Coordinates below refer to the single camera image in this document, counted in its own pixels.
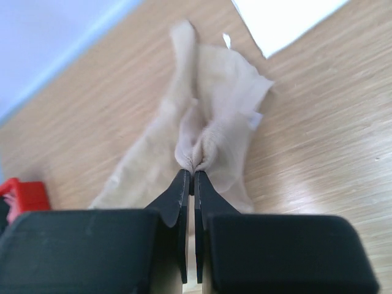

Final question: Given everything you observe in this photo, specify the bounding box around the red plastic bin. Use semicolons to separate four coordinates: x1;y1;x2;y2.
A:
1;178;51;224

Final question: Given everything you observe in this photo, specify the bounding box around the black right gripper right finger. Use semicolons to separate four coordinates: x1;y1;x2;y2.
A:
194;171;380;293

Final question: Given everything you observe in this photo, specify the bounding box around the beige t shirt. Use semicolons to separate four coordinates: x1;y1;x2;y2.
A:
91;20;273;213

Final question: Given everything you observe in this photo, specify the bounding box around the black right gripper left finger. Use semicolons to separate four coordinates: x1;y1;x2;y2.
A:
1;170;187;293

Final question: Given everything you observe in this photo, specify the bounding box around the folded white t shirt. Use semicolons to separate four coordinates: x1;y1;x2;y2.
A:
232;0;347;59

